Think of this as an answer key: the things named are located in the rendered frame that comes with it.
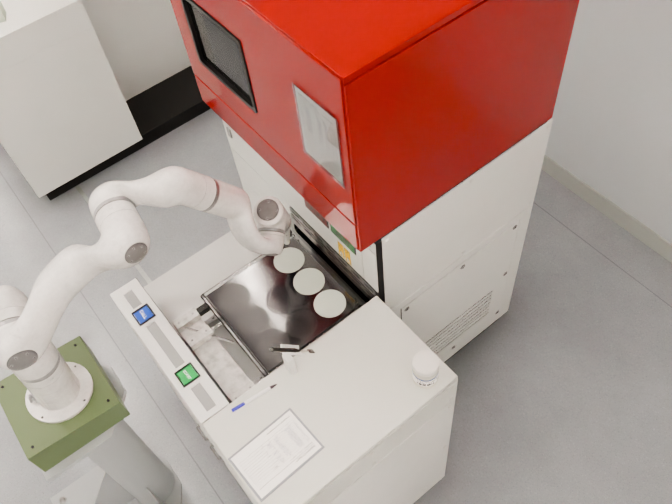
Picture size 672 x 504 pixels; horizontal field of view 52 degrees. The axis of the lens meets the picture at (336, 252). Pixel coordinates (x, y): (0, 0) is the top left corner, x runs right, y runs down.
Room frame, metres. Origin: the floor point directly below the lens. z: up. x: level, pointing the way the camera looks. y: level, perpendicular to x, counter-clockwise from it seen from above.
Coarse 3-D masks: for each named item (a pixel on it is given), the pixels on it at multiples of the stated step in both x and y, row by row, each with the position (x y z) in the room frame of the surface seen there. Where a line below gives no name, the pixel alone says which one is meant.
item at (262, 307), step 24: (264, 264) 1.29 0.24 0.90; (312, 264) 1.26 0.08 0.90; (240, 288) 1.21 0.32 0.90; (264, 288) 1.19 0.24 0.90; (288, 288) 1.18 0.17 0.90; (336, 288) 1.15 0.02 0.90; (240, 312) 1.12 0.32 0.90; (264, 312) 1.11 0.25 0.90; (288, 312) 1.09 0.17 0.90; (312, 312) 1.08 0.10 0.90; (240, 336) 1.03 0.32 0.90; (264, 336) 1.02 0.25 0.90; (288, 336) 1.01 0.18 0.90; (312, 336) 1.00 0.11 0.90; (264, 360) 0.94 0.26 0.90
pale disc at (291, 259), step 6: (282, 252) 1.32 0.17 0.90; (288, 252) 1.32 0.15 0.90; (294, 252) 1.32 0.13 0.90; (300, 252) 1.31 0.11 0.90; (276, 258) 1.30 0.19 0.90; (282, 258) 1.30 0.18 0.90; (288, 258) 1.30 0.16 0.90; (294, 258) 1.29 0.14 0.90; (300, 258) 1.29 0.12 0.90; (276, 264) 1.28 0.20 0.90; (282, 264) 1.28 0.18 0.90; (288, 264) 1.27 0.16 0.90; (294, 264) 1.27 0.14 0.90; (300, 264) 1.26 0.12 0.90; (282, 270) 1.25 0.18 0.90; (288, 270) 1.25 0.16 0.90; (294, 270) 1.25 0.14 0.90
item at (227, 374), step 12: (204, 324) 1.11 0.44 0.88; (204, 348) 1.02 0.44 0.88; (216, 348) 1.02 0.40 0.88; (204, 360) 0.98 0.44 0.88; (216, 360) 0.98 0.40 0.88; (228, 360) 0.97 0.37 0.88; (216, 372) 0.94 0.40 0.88; (228, 372) 0.93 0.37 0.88; (240, 372) 0.92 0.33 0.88; (228, 384) 0.89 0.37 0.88; (240, 384) 0.89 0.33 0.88; (228, 396) 0.85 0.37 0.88
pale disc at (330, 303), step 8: (320, 296) 1.13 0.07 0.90; (328, 296) 1.13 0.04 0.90; (336, 296) 1.13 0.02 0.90; (320, 304) 1.10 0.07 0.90; (328, 304) 1.10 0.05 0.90; (336, 304) 1.10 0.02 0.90; (344, 304) 1.09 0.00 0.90; (320, 312) 1.08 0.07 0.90; (328, 312) 1.07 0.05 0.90; (336, 312) 1.07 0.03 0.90
